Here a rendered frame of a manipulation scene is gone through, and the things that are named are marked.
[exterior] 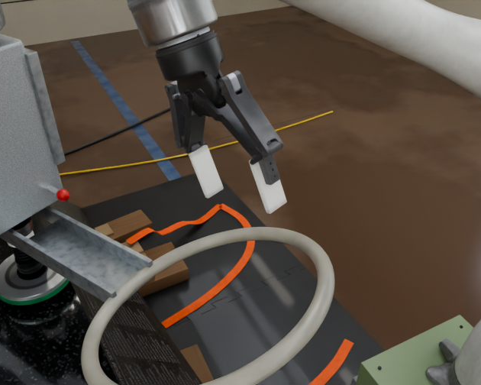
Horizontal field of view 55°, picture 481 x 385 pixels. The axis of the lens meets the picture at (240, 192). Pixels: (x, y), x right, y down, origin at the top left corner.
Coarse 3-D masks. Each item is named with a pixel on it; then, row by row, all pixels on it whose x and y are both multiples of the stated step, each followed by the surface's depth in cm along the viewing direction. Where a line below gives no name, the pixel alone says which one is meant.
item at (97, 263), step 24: (48, 216) 123; (24, 240) 111; (48, 240) 118; (72, 240) 117; (96, 240) 113; (48, 264) 109; (72, 264) 110; (96, 264) 110; (120, 264) 110; (144, 264) 106; (96, 288) 100
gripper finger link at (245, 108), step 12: (228, 84) 50; (240, 84) 51; (228, 96) 50; (240, 96) 50; (252, 96) 51; (240, 108) 50; (252, 108) 51; (240, 120) 51; (252, 120) 50; (264, 120) 51; (252, 132) 50; (264, 132) 50; (264, 144) 50; (276, 144) 51; (264, 156) 51
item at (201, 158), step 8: (192, 152) 64; (200, 152) 64; (208, 152) 65; (192, 160) 64; (200, 160) 64; (208, 160) 65; (200, 168) 64; (208, 168) 65; (200, 176) 65; (208, 176) 65; (216, 176) 66; (200, 184) 66; (208, 184) 66; (216, 184) 66; (208, 192) 66; (216, 192) 67
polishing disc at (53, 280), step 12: (0, 264) 138; (12, 264) 138; (0, 276) 134; (12, 276) 134; (48, 276) 134; (60, 276) 134; (0, 288) 130; (12, 288) 130; (24, 288) 130; (36, 288) 130; (48, 288) 130; (24, 300) 128
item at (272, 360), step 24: (216, 240) 108; (240, 240) 106; (264, 240) 104; (288, 240) 97; (312, 240) 93; (168, 264) 107; (120, 288) 100; (312, 312) 73; (96, 336) 88; (288, 336) 70; (312, 336) 71; (96, 360) 81; (264, 360) 67; (288, 360) 68; (96, 384) 74; (216, 384) 66; (240, 384) 66
